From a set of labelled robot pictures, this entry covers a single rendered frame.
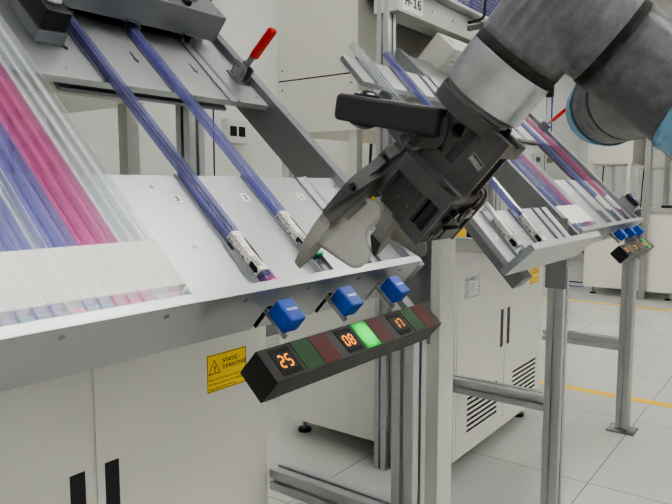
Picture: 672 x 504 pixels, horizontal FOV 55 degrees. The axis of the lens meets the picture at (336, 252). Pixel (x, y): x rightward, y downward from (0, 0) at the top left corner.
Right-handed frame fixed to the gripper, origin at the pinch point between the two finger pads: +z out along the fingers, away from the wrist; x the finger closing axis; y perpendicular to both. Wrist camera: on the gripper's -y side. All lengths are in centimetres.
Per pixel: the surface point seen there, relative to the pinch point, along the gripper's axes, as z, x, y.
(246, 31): 74, 195, -209
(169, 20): 7, 17, -56
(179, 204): 9.9, -3.4, -17.5
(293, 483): 57, 32, 6
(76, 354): 11.8, -22.6, -2.3
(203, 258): 9.9, -5.4, -9.3
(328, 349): 10.8, 3.5, 4.8
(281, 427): 129, 110, -27
